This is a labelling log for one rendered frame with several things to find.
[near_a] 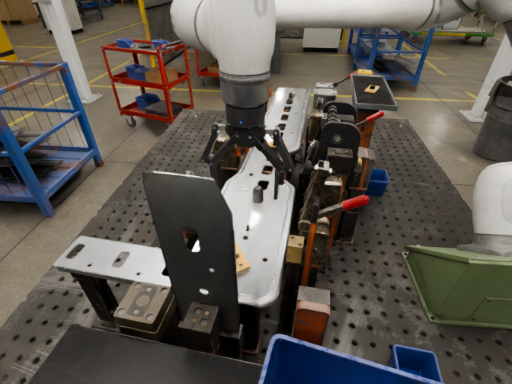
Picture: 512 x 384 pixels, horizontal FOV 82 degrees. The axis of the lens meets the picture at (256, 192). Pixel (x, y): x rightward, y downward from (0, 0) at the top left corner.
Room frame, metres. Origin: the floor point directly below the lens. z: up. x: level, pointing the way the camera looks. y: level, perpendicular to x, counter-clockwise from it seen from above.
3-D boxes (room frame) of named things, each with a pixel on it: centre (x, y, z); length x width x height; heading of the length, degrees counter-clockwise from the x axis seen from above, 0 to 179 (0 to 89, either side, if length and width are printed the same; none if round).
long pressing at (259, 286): (1.03, -0.07, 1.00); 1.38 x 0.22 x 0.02; 168
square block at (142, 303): (0.31, 0.20, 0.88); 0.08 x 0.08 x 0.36; 78
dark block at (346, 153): (0.74, -0.24, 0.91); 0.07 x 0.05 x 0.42; 78
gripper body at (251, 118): (0.55, 0.02, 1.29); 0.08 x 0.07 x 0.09; 78
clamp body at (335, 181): (0.68, -0.20, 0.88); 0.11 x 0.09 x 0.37; 78
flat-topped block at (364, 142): (1.16, -0.45, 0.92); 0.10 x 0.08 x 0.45; 168
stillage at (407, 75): (5.36, -2.19, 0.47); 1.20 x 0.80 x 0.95; 175
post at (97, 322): (0.48, 0.42, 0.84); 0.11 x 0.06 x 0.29; 78
